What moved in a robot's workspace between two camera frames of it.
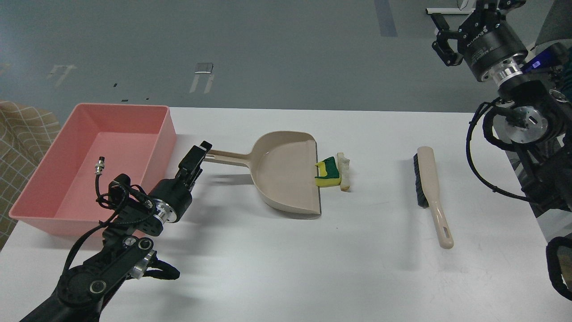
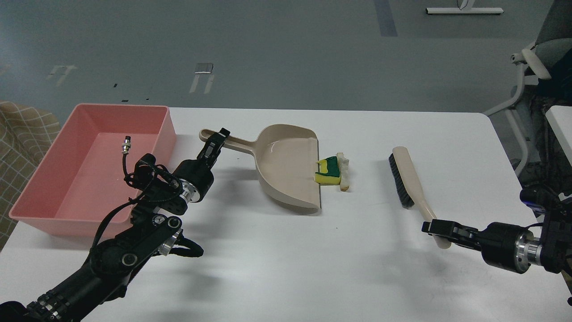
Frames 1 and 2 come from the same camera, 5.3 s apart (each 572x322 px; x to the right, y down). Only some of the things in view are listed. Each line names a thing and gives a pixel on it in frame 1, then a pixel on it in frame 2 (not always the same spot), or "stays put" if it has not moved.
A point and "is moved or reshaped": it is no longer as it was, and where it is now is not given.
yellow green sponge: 329,175 stays put
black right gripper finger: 493,10 -> 449,227
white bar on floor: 464,10 stays put
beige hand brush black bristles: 427,190 -> 409,192
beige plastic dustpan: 283,166 is moved or reshaped
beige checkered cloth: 27,134 stays put
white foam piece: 343,164 stays put
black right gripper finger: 441,45 -> 477,245
